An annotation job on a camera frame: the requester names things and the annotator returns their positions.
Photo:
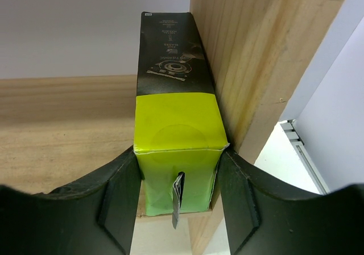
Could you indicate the black green Gillette box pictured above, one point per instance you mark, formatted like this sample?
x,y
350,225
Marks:
x,y
179,135

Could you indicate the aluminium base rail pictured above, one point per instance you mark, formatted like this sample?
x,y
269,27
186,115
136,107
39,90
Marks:
x,y
298,146

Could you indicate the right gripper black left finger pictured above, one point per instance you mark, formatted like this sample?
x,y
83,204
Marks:
x,y
94,214

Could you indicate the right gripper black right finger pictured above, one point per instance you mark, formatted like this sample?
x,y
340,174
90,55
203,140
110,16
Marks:
x,y
265,215

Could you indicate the wooden three-tier shelf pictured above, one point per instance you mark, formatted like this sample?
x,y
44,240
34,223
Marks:
x,y
57,130

